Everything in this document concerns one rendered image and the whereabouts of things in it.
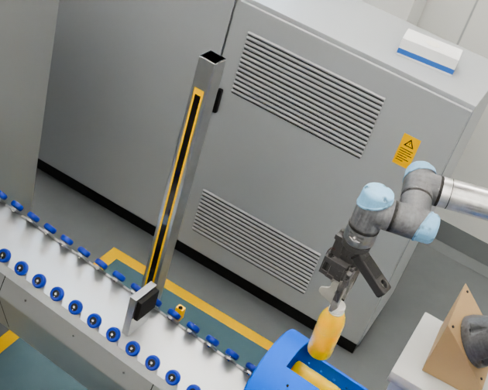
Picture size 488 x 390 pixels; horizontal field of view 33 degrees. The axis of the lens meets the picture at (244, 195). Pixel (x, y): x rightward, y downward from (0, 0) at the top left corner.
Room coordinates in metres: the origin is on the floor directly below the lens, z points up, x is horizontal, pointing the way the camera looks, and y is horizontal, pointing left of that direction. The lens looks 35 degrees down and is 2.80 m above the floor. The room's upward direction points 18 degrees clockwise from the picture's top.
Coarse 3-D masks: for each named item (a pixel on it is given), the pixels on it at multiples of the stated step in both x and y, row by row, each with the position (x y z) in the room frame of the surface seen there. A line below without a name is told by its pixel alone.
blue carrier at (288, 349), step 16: (288, 336) 1.64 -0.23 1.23; (304, 336) 1.70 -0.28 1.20; (272, 352) 1.58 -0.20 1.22; (288, 352) 1.59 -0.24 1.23; (304, 352) 1.73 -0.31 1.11; (256, 368) 1.53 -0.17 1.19; (272, 368) 1.54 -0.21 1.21; (288, 368) 1.54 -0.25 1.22; (320, 368) 1.71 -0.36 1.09; (336, 368) 1.70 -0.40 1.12; (256, 384) 1.51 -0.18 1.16; (272, 384) 1.51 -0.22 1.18; (288, 384) 1.51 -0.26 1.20; (304, 384) 1.51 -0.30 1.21; (336, 384) 1.69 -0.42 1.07; (352, 384) 1.67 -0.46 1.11
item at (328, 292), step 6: (336, 282) 1.57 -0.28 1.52; (324, 288) 1.58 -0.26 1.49; (330, 288) 1.57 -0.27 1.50; (336, 288) 1.57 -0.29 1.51; (324, 294) 1.57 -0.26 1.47; (330, 294) 1.57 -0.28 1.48; (342, 294) 1.56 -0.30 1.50; (330, 300) 1.56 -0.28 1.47; (330, 306) 1.56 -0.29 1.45; (336, 306) 1.56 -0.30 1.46
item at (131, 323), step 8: (144, 288) 1.81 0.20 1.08; (152, 288) 1.82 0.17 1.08; (136, 296) 1.76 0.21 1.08; (144, 296) 1.78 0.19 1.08; (152, 296) 1.79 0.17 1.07; (136, 304) 1.75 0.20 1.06; (144, 304) 1.76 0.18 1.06; (152, 304) 1.81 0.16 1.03; (128, 312) 1.75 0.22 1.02; (136, 312) 1.75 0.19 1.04; (144, 312) 1.77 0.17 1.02; (128, 320) 1.75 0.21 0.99; (136, 320) 1.75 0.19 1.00; (144, 320) 1.82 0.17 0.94; (128, 328) 1.75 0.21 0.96; (136, 328) 1.79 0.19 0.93
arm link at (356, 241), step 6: (348, 222) 1.60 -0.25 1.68; (348, 228) 1.58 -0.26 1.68; (348, 234) 1.58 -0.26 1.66; (354, 234) 1.57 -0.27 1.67; (348, 240) 1.57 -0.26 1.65; (354, 240) 1.56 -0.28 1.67; (360, 240) 1.56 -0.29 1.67; (366, 240) 1.56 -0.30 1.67; (372, 240) 1.57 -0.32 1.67; (354, 246) 1.56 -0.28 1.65; (360, 246) 1.56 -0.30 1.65; (366, 246) 1.57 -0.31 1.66; (372, 246) 1.58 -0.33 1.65
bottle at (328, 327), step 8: (328, 312) 1.58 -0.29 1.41; (320, 320) 1.58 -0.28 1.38; (328, 320) 1.57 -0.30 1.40; (336, 320) 1.57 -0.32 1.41; (344, 320) 1.58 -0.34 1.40; (320, 328) 1.57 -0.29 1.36; (328, 328) 1.56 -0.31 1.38; (336, 328) 1.56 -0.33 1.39; (312, 336) 1.59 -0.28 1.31; (320, 336) 1.57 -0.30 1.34; (328, 336) 1.56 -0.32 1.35; (336, 336) 1.57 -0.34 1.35; (312, 344) 1.58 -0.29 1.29; (320, 344) 1.57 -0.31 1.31; (328, 344) 1.57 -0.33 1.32; (312, 352) 1.58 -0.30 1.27; (320, 352) 1.57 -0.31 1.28; (328, 352) 1.58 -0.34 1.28; (320, 360) 1.57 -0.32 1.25
